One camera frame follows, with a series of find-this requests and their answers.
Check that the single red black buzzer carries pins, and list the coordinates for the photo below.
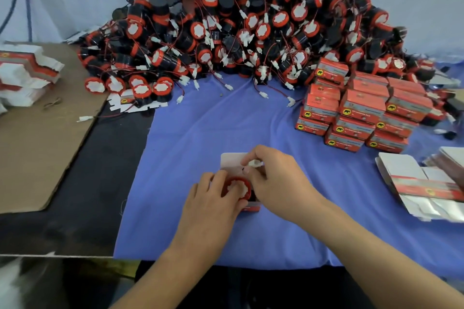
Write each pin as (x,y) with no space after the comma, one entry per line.
(238,188)

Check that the rubber band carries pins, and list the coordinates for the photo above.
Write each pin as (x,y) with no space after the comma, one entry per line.
(53,103)

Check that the person's left forearm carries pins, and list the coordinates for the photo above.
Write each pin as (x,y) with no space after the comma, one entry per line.
(167,283)

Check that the person's left hand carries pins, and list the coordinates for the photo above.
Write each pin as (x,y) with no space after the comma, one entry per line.
(210,218)

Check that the brown cardboard sheet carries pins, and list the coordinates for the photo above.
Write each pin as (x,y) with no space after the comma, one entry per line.
(36,160)

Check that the blue cloth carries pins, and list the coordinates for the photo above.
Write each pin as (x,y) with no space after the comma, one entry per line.
(181,153)

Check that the person's right hand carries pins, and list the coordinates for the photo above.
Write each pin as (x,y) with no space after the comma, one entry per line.
(286,186)

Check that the person's right forearm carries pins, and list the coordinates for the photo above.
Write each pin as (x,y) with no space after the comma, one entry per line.
(391,262)

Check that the pile of black red buzzers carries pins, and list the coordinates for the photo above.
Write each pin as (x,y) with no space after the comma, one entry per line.
(246,30)

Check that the stack of paper boxes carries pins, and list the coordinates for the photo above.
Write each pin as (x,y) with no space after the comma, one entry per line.
(424,186)
(27,73)

